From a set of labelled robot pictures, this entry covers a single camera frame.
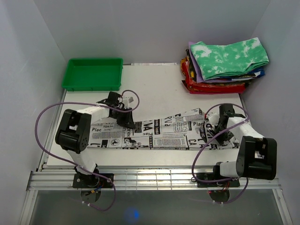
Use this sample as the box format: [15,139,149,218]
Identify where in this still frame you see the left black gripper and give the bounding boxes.
[111,107,135,129]

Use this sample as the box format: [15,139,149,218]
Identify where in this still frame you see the newspaper print trousers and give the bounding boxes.
[89,107,242,151]

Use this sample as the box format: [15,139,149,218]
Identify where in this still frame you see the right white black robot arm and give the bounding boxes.
[210,104,277,186]

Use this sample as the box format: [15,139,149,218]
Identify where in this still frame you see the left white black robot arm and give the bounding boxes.
[55,91,135,188]

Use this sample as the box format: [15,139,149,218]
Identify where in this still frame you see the red folded trousers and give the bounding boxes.
[180,61,247,95]

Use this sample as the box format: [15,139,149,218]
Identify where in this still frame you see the yellow black folded trousers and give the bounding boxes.
[180,49,196,82]

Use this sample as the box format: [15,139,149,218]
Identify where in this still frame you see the green tie-dye folded trousers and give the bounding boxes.
[190,37,269,81]

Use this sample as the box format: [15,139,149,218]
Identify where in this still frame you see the blue folded trousers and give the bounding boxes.
[244,68,265,79]

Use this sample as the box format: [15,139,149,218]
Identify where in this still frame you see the green plastic tray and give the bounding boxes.
[61,58,123,91]

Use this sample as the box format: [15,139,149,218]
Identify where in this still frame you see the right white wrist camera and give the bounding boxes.
[205,113,219,126]

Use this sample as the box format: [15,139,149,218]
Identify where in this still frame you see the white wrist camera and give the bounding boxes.
[119,97,134,111]
[205,113,219,126]

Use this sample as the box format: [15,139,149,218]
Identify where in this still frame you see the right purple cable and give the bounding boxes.
[191,104,250,203]

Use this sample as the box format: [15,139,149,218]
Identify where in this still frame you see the purple cable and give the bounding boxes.
[34,89,141,211]
[191,104,250,203]

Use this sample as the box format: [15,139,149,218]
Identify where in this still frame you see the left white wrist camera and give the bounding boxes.
[119,97,134,111]

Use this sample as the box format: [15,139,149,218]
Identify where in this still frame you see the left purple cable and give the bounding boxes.
[34,89,141,211]

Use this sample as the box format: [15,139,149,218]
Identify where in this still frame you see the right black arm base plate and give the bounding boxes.
[196,172,240,188]

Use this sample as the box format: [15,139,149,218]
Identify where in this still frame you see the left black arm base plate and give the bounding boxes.
[72,173,114,189]

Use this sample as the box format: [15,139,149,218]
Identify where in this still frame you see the aluminium frame rail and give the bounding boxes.
[26,167,282,191]

